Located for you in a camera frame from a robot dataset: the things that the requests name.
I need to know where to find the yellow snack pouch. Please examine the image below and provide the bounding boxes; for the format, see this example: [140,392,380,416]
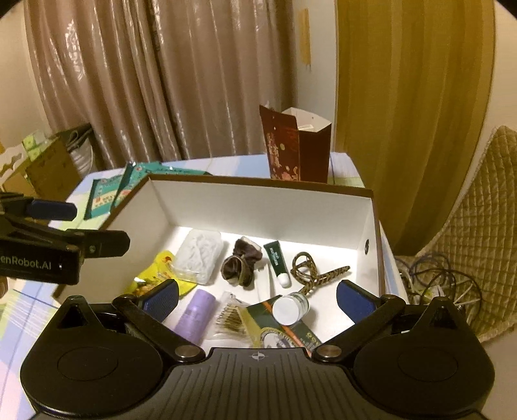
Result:
[126,250,196,297]

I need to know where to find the purple bag roll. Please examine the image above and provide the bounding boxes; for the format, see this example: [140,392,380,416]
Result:
[174,289,216,345]

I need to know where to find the clear floss pick box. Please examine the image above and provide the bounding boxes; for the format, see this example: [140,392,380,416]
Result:
[172,229,224,285]

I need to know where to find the brown patterned strap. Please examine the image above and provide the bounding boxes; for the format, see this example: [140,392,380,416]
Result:
[290,251,352,299]

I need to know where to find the white lidded jar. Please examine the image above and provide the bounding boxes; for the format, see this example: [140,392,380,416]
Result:
[272,292,310,325]

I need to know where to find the cotton swab packet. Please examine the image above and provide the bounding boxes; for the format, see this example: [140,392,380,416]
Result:
[211,291,249,340]

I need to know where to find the dark green card packet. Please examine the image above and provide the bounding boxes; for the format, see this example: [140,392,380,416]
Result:
[237,296,322,355]

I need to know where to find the dark purple sock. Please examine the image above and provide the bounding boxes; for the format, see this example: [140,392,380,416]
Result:
[220,236,263,287]

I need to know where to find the white plastic shoehorn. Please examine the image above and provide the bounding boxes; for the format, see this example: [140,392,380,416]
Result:
[255,265,271,302]

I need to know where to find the small green cream tube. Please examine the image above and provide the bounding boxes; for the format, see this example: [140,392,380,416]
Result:
[264,241,292,289]

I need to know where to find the brown cardboard floor box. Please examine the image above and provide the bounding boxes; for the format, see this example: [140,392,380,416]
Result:
[1,141,81,201]

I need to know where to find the rear green rice bag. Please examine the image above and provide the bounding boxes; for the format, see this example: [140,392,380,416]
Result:
[84,175,123,220]

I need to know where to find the green rice bag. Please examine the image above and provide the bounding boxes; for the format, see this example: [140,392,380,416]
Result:
[84,175,123,220]
[109,162,209,213]

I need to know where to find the green tissue box stack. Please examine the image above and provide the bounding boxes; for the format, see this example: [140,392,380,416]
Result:
[22,131,52,162]

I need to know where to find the front green rice bag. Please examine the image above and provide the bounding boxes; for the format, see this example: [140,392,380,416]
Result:
[109,162,209,213]

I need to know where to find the brown cardboard storage box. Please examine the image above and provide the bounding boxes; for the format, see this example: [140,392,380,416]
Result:
[52,172,385,348]

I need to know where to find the quilted beige chair cover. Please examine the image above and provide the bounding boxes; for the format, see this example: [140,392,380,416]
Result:
[422,126,516,342]

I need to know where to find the shiny brown curtain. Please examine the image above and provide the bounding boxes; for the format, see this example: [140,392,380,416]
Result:
[24,1,294,168]

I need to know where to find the dark red gift bag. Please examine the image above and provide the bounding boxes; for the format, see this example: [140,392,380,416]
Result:
[259,106,332,184]

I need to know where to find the mustard yellow curtain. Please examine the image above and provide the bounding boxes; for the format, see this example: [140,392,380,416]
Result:
[335,1,495,256]

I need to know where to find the tangled floor cables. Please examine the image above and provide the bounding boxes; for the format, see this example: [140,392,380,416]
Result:
[395,251,484,320]

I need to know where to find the yellow hanging wall ornament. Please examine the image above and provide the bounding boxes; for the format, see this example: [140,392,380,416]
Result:
[298,8,311,67]

